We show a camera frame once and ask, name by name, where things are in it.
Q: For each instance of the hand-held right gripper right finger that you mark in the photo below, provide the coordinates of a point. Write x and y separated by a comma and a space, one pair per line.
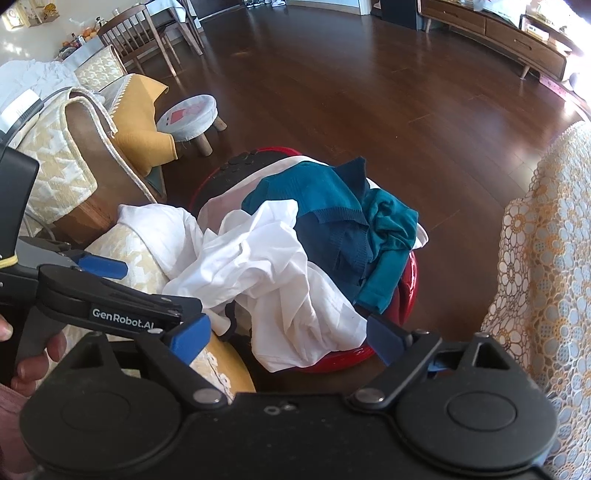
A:
383, 337

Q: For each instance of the person's left hand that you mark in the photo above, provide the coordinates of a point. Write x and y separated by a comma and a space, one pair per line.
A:
39, 369

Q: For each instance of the teal navy knit sweater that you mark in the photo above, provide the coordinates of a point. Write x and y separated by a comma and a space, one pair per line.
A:
332, 230

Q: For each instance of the dark wooden dining chair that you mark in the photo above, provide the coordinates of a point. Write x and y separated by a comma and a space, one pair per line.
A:
138, 37

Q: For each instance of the white letter print t-shirt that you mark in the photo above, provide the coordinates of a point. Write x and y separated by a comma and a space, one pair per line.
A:
277, 258

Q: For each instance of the white quilt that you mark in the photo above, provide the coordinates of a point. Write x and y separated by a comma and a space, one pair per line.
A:
32, 76

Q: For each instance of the mustard yellow cushion cover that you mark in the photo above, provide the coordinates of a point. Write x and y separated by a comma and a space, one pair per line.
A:
138, 134

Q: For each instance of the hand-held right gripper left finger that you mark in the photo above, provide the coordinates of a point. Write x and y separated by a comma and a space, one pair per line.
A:
194, 334

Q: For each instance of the sofa with cream patterned cover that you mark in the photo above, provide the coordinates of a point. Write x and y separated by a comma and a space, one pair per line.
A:
60, 157

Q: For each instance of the red laundry basin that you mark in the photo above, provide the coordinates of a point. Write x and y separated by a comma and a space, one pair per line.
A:
332, 362

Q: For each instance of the long wooden drawer cabinet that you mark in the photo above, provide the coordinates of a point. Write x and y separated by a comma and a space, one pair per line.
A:
498, 27

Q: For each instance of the small round padded stool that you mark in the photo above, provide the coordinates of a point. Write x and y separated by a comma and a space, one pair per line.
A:
189, 113

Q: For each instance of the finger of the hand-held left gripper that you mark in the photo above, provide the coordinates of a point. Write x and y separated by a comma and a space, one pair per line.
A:
120, 304
104, 267

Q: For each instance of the teal garment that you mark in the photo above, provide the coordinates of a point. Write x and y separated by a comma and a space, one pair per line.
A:
388, 240

